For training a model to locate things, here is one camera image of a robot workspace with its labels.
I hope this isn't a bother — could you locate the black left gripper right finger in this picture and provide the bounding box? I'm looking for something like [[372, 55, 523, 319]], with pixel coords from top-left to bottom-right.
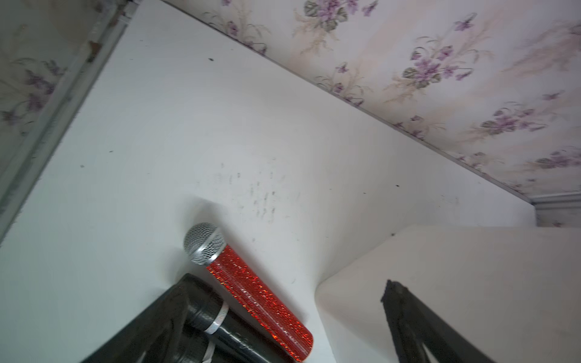
[[381, 280, 492, 362]]

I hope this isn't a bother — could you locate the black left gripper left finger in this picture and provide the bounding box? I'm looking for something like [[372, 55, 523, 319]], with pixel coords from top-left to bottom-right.
[[84, 284, 189, 362]]

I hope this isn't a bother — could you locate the white plastic drawer cabinet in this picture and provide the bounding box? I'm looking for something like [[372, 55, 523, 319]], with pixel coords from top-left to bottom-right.
[[316, 226, 580, 362]]

